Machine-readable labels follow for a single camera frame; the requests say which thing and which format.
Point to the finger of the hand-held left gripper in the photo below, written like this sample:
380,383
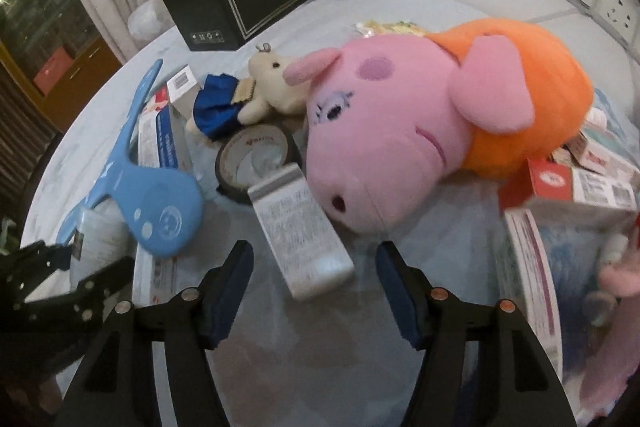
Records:
85,299
40,264

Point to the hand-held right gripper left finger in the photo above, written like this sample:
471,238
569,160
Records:
234,292

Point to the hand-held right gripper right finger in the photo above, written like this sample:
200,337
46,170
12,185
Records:
400,297

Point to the orange-dressed pink pig plush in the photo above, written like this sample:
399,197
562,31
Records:
400,122

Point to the red-dressed pink pig plush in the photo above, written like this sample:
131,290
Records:
617,317

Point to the white printed tube pack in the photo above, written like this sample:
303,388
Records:
300,232

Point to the blue smiley plastic tool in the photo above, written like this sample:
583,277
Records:
160,212

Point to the long white red box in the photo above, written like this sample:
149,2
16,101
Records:
532,277

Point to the grey tape roll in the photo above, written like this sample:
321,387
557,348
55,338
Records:
240,157

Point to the white blue toothpaste box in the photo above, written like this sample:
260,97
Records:
165,137

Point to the wooden cabinet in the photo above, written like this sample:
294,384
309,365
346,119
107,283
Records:
75,72

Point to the beige bear plush blue dress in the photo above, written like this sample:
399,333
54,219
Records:
260,92

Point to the red white carton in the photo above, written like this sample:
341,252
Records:
575,187

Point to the red white barcode box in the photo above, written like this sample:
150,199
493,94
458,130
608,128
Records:
181,82

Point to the small white red box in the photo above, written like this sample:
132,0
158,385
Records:
595,152

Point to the white plastic bag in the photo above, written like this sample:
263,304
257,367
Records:
147,24

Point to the yellow snack packet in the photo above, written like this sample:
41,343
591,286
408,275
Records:
390,28

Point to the white wall socket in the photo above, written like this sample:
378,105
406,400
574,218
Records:
620,12

